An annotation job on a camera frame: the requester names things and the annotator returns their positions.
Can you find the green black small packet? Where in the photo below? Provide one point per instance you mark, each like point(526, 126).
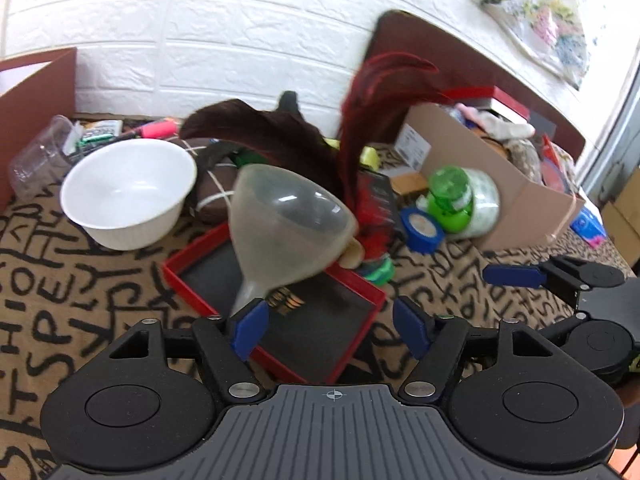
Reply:
point(100, 132)

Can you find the clear plastic cup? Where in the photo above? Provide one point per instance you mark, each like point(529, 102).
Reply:
point(40, 160)

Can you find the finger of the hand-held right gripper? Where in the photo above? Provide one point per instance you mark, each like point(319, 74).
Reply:
point(570, 332)
point(510, 276)

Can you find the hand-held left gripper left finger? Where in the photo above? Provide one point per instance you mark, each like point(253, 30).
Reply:
point(250, 330)

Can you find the brown plush football toy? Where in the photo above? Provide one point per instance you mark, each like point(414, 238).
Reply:
point(215, 185)

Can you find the pink highlighter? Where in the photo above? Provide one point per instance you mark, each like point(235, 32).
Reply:
point(159, 129)

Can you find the large tan cardboard box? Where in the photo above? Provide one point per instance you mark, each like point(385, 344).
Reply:
point(505, 200)

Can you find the yellow-green small box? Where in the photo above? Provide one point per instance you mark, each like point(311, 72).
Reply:
point(369, 157)

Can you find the speckled grain bag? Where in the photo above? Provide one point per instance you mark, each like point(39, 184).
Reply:
point(522, 157)

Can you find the white bowl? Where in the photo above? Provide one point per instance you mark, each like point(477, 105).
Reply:
point(125, 195)

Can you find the beige wooden piece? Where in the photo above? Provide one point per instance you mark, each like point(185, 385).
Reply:
point(352, 254)

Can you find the red shallow box tray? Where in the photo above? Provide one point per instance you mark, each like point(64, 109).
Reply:
point(325, 330)

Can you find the small brown box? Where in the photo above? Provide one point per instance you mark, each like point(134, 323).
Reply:
point(407, 184)

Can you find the green plastic jar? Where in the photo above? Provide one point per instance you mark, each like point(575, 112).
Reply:
point(450, 200)

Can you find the tan cardboard carton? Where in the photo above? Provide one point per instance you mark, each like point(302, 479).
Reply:
point(622, 215)

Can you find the translucent plastic funnel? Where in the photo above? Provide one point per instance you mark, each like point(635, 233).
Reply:
point(285, 225)

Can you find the dark red feather duster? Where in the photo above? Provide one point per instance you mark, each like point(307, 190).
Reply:
point(280, 132)

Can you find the blue tape roll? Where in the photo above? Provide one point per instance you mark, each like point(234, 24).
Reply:
point(421, 230)

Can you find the black box with red print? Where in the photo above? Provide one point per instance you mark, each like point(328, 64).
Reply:
point(377, 195)

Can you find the white cloth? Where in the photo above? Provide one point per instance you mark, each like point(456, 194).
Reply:
point(500, 127)

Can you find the brown open paper box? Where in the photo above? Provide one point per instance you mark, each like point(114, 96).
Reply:
point(45, 85)

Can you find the brown wooden headboard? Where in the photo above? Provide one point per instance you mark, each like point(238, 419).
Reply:
point(500, 67)

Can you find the floral cloth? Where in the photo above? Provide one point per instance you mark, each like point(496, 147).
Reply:
point(545, 15)

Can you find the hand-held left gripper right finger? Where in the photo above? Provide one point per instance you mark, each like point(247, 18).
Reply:
point(412, 327)

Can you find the green tape roll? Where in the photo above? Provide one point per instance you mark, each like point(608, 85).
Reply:
point(376, 271)

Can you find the blue tissue packet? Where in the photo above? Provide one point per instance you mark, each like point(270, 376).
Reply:
point(587, 225)

